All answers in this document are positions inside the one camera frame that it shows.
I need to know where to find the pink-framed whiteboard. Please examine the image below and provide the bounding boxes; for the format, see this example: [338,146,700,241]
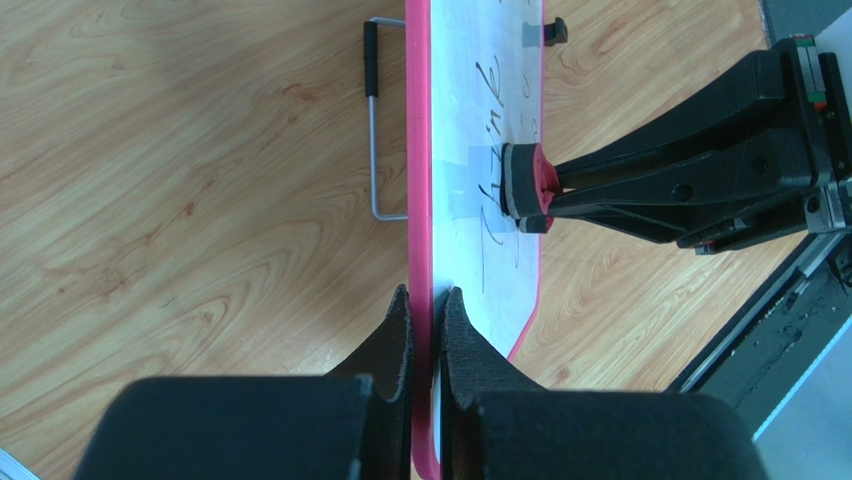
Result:
[405,1,545,479]

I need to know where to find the whiteboard wire stand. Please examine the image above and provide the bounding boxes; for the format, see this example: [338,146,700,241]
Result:
[363,16,407,222]

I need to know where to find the red heart-shaped eraser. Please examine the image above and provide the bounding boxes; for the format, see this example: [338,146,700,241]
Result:
[500,143,564,234]

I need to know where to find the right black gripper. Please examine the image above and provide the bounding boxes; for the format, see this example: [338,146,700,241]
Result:
[549,35,851,255]

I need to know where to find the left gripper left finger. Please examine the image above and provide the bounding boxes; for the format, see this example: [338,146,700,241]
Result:
[328,284,414,479]

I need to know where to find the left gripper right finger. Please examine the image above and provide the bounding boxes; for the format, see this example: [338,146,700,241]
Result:
[439,287,545,479]

